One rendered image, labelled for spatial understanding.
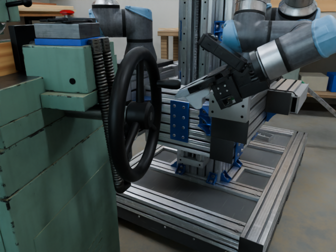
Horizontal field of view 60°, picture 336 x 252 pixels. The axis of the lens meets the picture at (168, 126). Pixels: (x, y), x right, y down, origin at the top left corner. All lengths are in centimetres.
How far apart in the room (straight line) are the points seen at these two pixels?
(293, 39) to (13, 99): 53
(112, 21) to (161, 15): 273
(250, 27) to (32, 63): 48
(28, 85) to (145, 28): 79
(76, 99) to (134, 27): 76
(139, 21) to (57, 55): 73
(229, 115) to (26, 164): 64
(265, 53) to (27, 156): 51
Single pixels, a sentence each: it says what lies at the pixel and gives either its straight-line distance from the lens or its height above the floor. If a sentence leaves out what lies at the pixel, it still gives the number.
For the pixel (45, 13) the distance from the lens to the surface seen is 383.
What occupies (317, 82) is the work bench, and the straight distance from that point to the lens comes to 351.
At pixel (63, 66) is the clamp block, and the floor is 92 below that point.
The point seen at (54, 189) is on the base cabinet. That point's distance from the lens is 71.
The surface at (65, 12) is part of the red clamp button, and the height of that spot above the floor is 102.
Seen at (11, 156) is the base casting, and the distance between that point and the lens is 58.
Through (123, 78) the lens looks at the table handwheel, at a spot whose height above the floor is 91.
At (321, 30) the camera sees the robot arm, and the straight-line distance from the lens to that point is 64.
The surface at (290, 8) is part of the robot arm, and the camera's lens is 105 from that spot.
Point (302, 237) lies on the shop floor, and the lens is 165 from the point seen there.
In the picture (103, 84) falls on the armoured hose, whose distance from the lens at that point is 61.
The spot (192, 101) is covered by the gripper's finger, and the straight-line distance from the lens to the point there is 69.
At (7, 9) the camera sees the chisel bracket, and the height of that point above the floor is 103.
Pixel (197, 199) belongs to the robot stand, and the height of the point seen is 21.
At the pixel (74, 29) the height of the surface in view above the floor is 99.
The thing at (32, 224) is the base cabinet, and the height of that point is 62.
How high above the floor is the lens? 101
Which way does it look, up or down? 21 degrees down
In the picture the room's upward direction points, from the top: straight up
